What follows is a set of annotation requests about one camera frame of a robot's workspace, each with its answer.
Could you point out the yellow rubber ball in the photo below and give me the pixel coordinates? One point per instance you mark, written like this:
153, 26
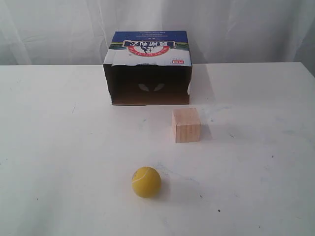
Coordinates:
146, 182

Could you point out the light wooden cube block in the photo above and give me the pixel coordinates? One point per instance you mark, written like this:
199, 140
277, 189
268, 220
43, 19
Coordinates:
186, 125

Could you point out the blue white cardboard box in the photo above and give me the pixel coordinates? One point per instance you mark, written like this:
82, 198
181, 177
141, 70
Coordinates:
148, 68

